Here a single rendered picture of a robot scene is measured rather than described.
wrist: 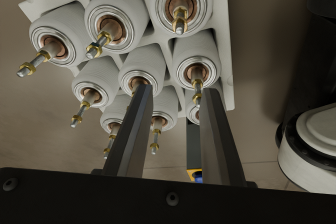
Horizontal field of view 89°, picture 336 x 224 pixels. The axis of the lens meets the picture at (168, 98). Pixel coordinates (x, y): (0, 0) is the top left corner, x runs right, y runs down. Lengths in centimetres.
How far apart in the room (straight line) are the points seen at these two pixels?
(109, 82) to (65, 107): 55
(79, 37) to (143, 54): 12
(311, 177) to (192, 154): 26
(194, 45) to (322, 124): 29
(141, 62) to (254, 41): 39
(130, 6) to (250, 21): 38
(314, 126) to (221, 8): 29
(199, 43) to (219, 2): 8
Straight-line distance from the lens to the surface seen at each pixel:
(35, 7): 46
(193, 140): 54
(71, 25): 37
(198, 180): 51
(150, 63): 35
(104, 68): 42
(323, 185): 49
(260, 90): 74
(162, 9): 28
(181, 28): 20
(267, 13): 60
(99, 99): 42
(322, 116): 47
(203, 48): 32
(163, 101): 42
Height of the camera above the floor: 53
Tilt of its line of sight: 48 degrees down
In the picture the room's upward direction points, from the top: 174 degrees counter-clockwise
